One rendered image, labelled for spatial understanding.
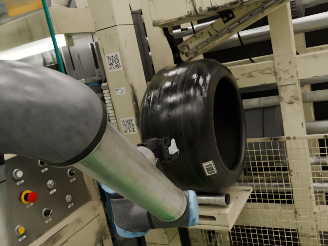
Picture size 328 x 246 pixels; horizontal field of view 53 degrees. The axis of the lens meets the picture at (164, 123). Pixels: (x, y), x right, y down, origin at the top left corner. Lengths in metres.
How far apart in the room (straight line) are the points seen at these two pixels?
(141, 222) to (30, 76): 0.58
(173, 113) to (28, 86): 0.83
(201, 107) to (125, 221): 0.49
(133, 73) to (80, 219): 0.68
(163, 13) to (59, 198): 0.96
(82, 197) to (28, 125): 1.23
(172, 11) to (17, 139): 1.30
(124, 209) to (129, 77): 0.71
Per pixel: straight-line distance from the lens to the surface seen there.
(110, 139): 0.48
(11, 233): 0.51
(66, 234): 1.50
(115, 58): 1.48
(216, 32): 1.68
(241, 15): 1.64
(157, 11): 1.66
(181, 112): 1.17
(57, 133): 0.40
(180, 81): 1.23
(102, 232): 1.66
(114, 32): 1.47
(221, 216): 1.35
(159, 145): 1.04
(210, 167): 1.20
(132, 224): 0.91
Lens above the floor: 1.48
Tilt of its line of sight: 11 degrees down
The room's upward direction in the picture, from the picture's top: 12 degrees counter-clockwise
